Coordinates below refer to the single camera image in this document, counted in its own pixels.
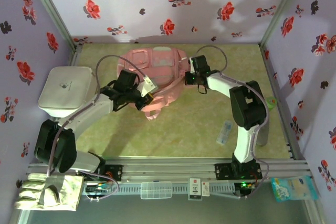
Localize pink student backpack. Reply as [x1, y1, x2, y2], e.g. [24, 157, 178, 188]
[116, 47, 190, 122]

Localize clear plastic pen case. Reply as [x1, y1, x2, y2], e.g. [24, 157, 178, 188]
[216, 120, 234, 146]

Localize green plastic bottle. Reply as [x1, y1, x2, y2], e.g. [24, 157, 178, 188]
[266, 97, 278, 110]

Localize grey pencil case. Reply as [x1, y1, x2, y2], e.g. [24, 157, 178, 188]
[257, 123, 270, 147]

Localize blue wet wipes pack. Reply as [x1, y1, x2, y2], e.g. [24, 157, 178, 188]
[270, 174, 320, 203]

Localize white lidded storage box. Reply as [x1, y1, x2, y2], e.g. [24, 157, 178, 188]
[37, 66, 99, 118]

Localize clear plastic organizer box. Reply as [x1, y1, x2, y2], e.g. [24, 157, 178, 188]
[140, 180, 173, 200]

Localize black and white card box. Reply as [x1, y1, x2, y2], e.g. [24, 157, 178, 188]
[188, 177, 202, 201]

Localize small white box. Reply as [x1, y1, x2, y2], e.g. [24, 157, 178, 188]
[201, 181, 211, 197]

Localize white canvas work gloves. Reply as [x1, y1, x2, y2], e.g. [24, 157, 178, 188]
[14, 173, 84, 211]

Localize lilac right arm cable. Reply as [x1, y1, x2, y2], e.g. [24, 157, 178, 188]
[195, 45, 271, 198]

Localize lilac arm cable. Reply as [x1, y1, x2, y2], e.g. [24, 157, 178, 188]
[46, 55, 149, 201]
[195, 45, 271, 198]

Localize lilac left arm cable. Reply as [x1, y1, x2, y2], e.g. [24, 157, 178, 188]
[46, 55, 149, 201]

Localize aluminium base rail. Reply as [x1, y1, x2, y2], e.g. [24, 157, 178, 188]
[26, 158, 310, 183]

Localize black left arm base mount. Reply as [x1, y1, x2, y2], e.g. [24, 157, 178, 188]
[76, 157, 123, 183]

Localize grey slotted cable duct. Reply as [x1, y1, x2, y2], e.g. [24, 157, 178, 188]
[83, 182, 237, 196]

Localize aluminium frame post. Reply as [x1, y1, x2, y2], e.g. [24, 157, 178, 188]
[25, 0, 77, 48]
[259, 0, 308, 47]

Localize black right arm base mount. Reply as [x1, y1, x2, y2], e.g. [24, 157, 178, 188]
[214, 162, 263, 182]

